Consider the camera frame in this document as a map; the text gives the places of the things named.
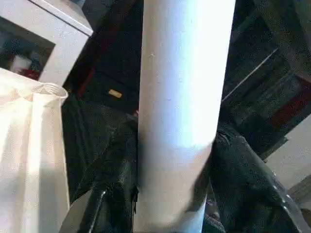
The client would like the white glass door cabinet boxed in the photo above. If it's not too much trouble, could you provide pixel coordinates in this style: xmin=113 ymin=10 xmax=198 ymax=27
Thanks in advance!
xmin=0 ymin=0 xmax=93 ymax=90

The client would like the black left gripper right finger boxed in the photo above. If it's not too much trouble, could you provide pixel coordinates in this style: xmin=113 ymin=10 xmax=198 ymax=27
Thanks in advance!
xmin=202 ymin=127 xmax=311 ymax=233

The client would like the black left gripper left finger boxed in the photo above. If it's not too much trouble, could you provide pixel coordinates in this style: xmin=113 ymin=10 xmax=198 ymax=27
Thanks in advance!
xmin=58 ymin=120 xmax=141 ymax=233

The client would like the black work mat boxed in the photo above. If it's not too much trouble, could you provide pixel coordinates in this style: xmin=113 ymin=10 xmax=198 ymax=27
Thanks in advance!
xmin=61 ymin=92 xmax=141 ymax=204

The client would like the tan label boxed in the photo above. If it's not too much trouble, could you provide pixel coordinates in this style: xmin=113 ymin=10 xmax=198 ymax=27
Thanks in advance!
xmin=108 ymin=89 xmax=123 ymax=99

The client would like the white plastic table top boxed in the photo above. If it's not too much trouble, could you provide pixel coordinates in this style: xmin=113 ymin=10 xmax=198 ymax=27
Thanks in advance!
xmin=0 ymin=68 xmax=69 ymax=233

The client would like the white plastic table leg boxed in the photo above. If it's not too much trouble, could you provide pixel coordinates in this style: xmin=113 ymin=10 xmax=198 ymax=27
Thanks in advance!
xmin=134 ymin=0 xmax=237 ymax=233

